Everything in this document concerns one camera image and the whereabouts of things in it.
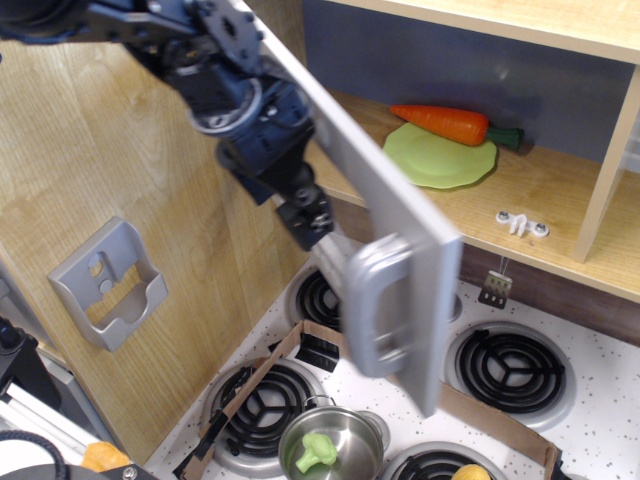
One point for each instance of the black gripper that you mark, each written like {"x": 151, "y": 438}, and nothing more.
{"x": 269, "y": 165}

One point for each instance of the grey toy microwave door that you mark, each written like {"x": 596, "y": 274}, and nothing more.
{"x": 397, "y": 291}

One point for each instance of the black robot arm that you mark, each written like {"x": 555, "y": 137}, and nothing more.
{"x": 209, "y": 52}

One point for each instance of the back left stove burner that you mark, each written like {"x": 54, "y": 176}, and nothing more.
{"x": 310, "y": 297}

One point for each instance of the stove burner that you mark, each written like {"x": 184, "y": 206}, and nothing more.
{"x": 515, "y": 369}
{"x": 437, "y": 460}
{"x": 248, "y": 445}
{"x": 310, "y": 297}

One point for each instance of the green toy plate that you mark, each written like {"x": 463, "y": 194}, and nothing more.
{"x": 431, "y": 161}

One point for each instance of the black binder clip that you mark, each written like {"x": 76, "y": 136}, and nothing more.
{"x": 320, "y": 353}

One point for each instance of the orange toy carrot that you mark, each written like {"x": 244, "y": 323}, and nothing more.
{"x": 462, "y": 126}

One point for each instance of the grey stove knob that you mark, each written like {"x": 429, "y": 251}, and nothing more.
{"x": 456, "y": 310}

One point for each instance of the front left stove burner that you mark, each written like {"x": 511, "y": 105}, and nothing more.
{"x": 248, "y": 445}

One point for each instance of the hanging toy spatula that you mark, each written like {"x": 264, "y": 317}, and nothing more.
{"x": 496, "y": 288}

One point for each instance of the white door latch clip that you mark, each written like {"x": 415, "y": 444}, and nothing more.
{"x": 520, "y": 224}

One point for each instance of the stainless steel pot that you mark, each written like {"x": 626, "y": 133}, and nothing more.
{"x": 361, "y": 439}

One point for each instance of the green toy broccoli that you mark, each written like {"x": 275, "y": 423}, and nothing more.
{"x": 319, "y": 449}

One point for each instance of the brown cardboard barrier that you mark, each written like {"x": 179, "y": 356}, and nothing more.
{"x": 470, "y": 411}

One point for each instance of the back right stove burner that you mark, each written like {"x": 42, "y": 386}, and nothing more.
{"x": 515, "y": 369}

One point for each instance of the front right stove burner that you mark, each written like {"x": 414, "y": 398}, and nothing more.
{"x": 437, "y": 460}

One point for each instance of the orange toy food piece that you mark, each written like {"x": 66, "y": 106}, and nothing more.
{"x": 103, "y": 456}

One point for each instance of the yellow toy fruit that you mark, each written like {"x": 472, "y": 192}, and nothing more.
{"x": 471, "y": 472}

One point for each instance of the grey wall phone holder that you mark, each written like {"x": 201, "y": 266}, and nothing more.
{"x": 94, "y": 269}

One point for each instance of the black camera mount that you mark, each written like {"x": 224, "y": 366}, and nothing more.
{"x": 21, "y": 365}

